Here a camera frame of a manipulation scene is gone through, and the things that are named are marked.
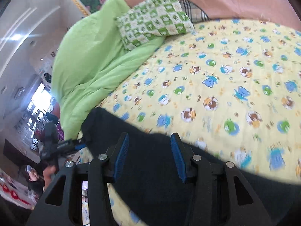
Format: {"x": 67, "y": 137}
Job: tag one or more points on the black pants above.
{"x": 152, "y": 193}

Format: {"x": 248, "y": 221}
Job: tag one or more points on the green blanket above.
{"x": 89, "y": 58}

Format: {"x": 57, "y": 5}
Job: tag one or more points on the red and white cloth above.
{"x": 13, "y": 194}

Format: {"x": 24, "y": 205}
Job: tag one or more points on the plaid pillow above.
{"x": 194, "y": 10}

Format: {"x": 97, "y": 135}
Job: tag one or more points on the person's left hand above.
{"x": 48, "y": 173}

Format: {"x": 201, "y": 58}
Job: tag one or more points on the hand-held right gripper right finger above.
{"x": 178, "y": 157}

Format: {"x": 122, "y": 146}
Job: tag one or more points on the green checked pillow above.
{"x": 152, "y": 18}

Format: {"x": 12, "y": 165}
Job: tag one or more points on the yellow cartoon printed bed sheet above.
{"x": 211, "y": 75}

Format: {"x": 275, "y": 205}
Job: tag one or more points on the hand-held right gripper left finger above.
{"x": 121, "y": 156}

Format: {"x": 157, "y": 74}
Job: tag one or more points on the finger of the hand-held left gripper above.
{"x": 75, "y": 144}

